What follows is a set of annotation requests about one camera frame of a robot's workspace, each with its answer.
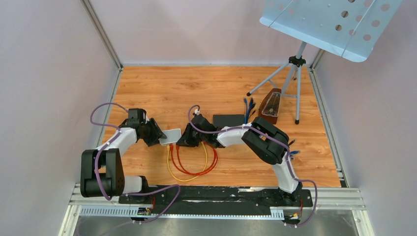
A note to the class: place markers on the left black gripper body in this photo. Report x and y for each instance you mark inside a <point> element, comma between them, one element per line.
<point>149,137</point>

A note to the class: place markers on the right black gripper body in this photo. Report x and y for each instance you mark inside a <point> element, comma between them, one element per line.
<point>200,137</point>

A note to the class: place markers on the small white router box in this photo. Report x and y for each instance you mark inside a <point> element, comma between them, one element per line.
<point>172,136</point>

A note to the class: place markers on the black network switch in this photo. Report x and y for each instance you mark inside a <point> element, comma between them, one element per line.
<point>220,121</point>

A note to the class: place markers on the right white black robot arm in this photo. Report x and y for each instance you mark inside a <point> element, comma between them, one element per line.
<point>267,141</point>

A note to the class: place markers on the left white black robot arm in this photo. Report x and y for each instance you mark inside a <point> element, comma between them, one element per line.
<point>102,172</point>

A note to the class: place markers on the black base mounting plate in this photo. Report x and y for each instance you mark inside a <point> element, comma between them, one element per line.
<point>217,200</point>

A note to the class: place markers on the brown wooden metronome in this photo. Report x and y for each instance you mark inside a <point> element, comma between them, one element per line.
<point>269,107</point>

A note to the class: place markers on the silver music stand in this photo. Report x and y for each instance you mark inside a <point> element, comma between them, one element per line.
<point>363,80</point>

